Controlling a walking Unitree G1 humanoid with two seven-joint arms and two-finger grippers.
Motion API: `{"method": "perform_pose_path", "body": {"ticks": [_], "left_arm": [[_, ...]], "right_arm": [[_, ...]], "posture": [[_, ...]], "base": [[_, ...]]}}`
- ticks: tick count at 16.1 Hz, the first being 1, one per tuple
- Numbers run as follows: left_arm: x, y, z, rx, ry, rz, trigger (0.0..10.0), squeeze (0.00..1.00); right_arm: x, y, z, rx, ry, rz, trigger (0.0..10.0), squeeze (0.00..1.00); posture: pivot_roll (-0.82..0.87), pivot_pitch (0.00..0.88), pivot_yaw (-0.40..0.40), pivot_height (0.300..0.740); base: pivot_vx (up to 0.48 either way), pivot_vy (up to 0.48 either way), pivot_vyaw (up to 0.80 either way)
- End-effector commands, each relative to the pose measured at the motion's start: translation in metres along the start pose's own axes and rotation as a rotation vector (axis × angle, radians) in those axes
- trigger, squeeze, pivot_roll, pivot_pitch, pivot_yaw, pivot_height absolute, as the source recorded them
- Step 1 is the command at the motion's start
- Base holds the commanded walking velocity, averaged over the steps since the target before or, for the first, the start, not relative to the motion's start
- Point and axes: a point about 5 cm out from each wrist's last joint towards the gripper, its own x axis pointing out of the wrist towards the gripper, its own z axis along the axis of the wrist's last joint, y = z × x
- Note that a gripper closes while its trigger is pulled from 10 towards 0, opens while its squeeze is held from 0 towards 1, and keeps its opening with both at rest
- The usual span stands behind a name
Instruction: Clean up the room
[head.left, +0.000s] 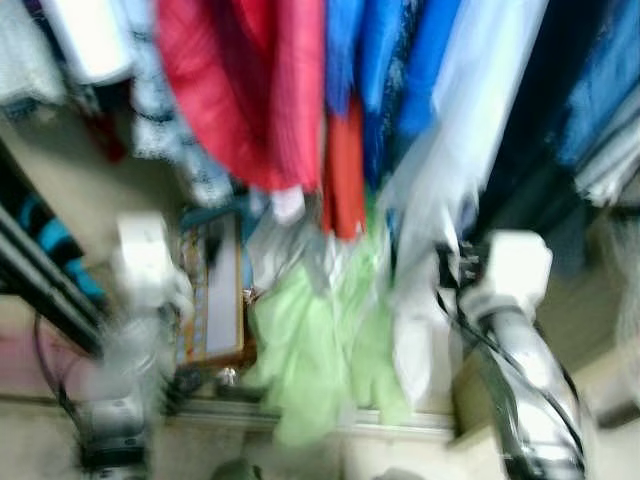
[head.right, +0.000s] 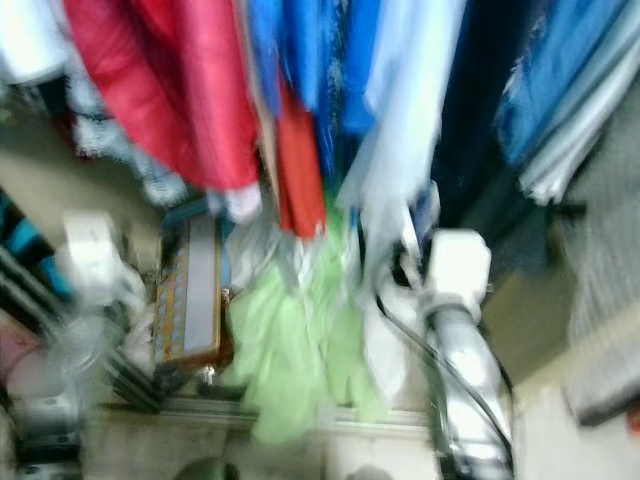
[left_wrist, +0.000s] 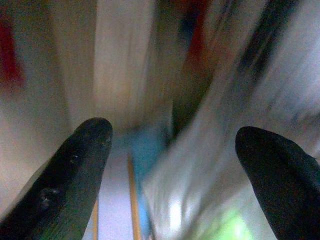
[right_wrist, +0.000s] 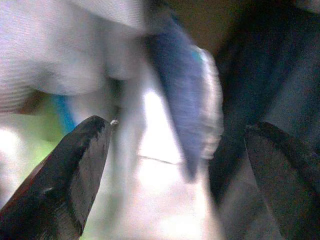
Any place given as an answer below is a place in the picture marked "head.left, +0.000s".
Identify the orange hanging garment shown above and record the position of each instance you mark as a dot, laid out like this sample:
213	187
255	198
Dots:
343	180

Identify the robot left leg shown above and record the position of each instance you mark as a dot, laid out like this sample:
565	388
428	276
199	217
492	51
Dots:
236	470

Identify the denim blue hanging garment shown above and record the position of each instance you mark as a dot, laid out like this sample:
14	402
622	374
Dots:
605	90

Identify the pale blue hanging garment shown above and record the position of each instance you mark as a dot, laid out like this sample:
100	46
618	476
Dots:
470	110

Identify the red hanging garment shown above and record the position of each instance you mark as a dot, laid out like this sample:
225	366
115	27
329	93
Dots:
240	90

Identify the bright blue hanging garment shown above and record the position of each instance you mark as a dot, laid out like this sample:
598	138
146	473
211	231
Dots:
385	70

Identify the light green garment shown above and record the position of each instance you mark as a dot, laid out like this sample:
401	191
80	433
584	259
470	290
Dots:
300	350

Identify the grey knit garment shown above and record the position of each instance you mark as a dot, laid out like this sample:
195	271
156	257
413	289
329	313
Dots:
25	55

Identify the plain white hanging garment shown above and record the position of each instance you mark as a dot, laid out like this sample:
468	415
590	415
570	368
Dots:
90	35

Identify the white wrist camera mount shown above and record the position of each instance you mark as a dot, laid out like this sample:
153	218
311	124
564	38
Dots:
145	260
515	265

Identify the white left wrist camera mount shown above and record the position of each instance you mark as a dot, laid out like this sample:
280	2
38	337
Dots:
145	260

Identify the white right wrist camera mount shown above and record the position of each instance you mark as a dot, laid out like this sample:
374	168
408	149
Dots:
515	265

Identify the white lace patterned garment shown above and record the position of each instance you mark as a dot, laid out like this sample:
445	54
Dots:
165	120

